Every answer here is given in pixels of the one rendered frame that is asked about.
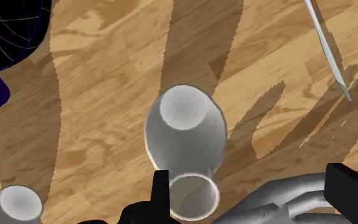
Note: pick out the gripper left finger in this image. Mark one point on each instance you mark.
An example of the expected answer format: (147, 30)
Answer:
(160, 198)

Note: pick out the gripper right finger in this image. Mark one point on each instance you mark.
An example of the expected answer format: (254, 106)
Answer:
(350, 186)

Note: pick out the tall white-grey vase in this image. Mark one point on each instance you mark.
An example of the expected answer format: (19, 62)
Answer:
(185, 145)

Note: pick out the silver knife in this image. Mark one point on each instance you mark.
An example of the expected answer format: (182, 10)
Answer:
(329, 51)

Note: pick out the white-grey cylindrical cup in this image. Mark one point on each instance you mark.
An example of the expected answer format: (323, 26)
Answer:
(14, 206)

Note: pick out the black ball with thin lines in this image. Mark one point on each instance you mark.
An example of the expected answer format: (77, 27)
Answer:
(8, 28)

